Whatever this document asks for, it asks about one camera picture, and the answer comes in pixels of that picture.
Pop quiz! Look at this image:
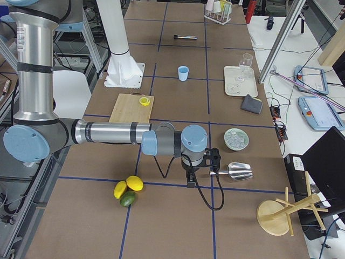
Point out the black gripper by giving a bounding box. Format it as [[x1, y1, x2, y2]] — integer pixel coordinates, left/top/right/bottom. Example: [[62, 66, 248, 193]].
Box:
[[181, 148, 221, 188]]

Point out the yellow lemon slice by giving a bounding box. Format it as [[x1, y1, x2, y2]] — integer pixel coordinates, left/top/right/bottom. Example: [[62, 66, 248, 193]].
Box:
[[139, 97, 150, 106]]

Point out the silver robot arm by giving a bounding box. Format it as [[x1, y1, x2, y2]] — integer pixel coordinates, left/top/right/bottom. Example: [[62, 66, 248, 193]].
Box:
[[3, 1, 220, 188]]

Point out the yellow lemon upper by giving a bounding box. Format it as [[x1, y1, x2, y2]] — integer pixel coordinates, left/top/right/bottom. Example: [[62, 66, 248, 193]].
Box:
[[126, 175, 144, 191]]

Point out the yellow lemon left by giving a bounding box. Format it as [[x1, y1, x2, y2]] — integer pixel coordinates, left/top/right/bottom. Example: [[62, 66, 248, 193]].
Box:
[[113, 181, 127, 199]]

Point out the wooden cup tree stand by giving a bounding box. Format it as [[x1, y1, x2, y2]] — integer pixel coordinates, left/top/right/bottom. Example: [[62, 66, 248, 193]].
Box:
[[256, 171, 328, 236]]

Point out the light blue plastic cup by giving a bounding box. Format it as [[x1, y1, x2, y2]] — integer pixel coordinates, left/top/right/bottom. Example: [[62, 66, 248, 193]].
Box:
[[177, 66, 189, 81]]

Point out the white cup on rack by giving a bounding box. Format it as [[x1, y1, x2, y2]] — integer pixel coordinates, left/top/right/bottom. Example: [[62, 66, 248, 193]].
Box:
[[212, 1, 222, 13]]

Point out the pink cup on rack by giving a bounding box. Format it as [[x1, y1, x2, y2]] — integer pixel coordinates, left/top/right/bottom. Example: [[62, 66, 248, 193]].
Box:
[[205, 0, 214, 11]]

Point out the mint green cup on rack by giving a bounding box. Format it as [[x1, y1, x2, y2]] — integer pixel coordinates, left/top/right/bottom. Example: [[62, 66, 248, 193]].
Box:
[[223, 3, 232, 17]]

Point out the yellow cup on rack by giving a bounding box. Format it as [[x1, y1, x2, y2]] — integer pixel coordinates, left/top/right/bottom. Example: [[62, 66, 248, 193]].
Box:
[[220, 0, 227, 10]]

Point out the steel ice scoop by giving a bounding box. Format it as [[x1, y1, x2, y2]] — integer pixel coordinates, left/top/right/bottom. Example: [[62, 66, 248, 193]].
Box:
[[218, 162, 253, 181]]

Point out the green bowl of ice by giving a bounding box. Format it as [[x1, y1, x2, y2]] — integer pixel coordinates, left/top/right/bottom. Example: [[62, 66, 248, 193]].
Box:
[[224, 128, 249, 151]]

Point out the bamboo cutting board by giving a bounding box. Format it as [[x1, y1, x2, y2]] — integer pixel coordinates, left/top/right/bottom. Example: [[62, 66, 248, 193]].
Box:
[[109, 93, 154, 123]]

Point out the folded grey cloth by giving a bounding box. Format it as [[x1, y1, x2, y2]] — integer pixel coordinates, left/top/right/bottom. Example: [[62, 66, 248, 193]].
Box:
[[240, 94, 263, 114]]

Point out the black box with label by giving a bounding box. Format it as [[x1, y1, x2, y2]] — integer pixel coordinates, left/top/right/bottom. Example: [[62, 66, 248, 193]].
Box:
[[284, 154, 307, 201]]

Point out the cream bear serving tray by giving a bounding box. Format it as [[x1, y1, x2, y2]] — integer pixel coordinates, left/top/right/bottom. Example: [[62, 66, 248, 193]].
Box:
[[224, 66, 258, 97]]

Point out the clear wine glass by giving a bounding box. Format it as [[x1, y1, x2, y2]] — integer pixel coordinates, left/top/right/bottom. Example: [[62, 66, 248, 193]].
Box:
[[236, 53, 253, 83]]

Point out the black computer monitor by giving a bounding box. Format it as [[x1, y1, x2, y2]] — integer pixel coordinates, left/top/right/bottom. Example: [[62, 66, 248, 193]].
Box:
[[301, 126, 344, 218]]

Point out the reacher grabber stick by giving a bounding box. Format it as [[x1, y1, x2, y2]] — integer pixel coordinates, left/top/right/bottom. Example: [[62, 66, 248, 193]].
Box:
[[270, 70, 344, 112]]

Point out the near blue teach pendant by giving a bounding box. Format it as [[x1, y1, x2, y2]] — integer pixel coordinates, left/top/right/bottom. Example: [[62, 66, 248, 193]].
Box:
[[298, 97, 344, 131]]

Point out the blue teach pendant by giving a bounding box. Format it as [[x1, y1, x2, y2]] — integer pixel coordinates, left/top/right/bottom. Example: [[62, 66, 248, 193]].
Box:
[[294, 65, 329, 95], [298, 97, 344, 131]]

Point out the white plastic chair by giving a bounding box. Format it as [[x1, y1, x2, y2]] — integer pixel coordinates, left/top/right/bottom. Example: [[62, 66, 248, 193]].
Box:
[[53, 70, 91, 119]]

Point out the far blue teach pendant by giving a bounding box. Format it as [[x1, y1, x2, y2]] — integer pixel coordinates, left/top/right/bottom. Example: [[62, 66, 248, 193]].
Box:
[[294, 65, 329, 95]]

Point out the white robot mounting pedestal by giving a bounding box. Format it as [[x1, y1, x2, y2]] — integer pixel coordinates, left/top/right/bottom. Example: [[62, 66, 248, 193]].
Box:
[[96, 0, 145, 89]]

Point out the white wire cup rack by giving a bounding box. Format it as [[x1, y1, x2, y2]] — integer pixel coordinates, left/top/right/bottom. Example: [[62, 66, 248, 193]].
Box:
[[204, 10, 231, 25]]

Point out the aluminium frame post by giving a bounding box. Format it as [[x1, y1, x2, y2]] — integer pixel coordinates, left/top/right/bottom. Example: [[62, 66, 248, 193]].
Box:
[[258, 0, 306, 84]]

